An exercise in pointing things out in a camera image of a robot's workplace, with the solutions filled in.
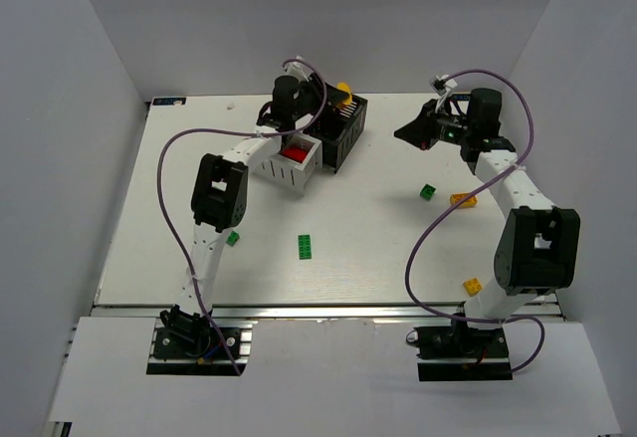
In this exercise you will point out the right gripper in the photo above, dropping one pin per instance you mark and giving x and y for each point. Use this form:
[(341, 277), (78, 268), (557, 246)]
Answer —
[(431, 125)]

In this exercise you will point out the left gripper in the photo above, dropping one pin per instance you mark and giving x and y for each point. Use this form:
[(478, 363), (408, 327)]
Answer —
[(321, 104)]

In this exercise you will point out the yellow oval lego piece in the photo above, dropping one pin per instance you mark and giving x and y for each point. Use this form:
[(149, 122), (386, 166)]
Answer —
[(344, 95)]

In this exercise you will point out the red flower lego piece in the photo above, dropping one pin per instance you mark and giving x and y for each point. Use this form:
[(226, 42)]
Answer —
[(295, 153)]

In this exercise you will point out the green printed lego brick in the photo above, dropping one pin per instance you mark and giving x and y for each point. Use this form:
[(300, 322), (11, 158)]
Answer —
[(427, 192)]

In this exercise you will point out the orange lego brick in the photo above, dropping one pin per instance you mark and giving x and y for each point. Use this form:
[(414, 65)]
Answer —
[(464, 200)]

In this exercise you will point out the green 2x2 lego brick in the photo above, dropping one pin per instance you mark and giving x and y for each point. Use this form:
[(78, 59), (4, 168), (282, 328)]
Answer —
[(233, 238)]

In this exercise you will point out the yellow 2x2 lego brick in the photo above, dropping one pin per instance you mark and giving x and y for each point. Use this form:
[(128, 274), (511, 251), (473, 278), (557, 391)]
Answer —
[(472, 286)]

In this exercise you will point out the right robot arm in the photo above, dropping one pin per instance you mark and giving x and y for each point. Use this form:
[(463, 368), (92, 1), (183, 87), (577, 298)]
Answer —
[(536, 254)]

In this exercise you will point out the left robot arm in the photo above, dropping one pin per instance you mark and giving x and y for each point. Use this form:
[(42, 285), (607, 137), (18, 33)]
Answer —
[(219, 197)]

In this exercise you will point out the black two-compartment container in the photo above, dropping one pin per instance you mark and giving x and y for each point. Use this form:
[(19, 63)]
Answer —
[(338, 129)]

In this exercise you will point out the white two-compartment container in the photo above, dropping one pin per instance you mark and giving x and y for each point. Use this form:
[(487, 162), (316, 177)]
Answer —
[(289, 174)]

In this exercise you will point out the blue corner label left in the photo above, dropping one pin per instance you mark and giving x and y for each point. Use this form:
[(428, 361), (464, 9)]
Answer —
[(168, 102)]

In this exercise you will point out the green 2x4 lego plate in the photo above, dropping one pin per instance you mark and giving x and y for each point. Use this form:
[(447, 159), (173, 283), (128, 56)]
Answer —
[(305, 250)]

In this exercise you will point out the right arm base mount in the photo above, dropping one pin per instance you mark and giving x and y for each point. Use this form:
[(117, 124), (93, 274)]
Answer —
[(456, 353)]

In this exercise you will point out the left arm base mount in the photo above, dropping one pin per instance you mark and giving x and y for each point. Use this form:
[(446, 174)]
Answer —
[(187, 345)]

